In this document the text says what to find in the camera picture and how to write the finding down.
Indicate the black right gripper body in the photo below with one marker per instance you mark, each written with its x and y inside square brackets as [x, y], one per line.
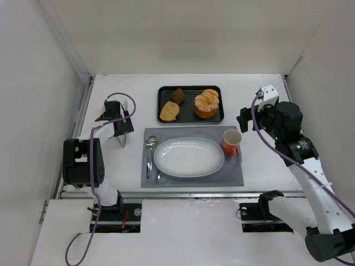
[244, 119]

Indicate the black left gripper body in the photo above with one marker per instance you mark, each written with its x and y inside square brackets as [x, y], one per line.
[123, 127]

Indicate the metal serving tongs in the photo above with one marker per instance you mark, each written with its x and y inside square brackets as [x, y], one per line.
[122, 140]

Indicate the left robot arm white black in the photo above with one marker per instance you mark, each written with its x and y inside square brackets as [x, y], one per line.
[83, 163]

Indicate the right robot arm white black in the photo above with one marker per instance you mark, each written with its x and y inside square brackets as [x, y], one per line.
[329, 231]

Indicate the yellow bread slice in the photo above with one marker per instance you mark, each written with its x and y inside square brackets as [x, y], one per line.
[169, 112]

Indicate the orange mug white inside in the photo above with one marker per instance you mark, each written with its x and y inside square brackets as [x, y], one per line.
[231, 141]

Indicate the large sugared orange bun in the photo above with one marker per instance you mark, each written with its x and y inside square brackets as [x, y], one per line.
[206, 105]

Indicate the silver spoon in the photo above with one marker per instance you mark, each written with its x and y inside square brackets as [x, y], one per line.
[151, 142]

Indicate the black rectangular tray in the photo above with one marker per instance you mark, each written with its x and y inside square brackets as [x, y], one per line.
[187, 113]

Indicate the white oval plate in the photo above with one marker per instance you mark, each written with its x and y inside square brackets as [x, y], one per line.
[189, 157]

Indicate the grey cloth placemat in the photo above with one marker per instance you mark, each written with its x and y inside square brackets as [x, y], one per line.
[230, 175]

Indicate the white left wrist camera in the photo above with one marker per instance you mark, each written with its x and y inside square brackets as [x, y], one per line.
[115, 106]

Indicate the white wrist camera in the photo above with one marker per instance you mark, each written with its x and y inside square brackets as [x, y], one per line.
[269, 94]
[115, 106]

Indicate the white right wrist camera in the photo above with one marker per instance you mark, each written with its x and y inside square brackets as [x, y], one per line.
[269, 94]

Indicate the metal rail table front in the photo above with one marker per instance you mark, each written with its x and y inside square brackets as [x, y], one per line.
[175, 195]

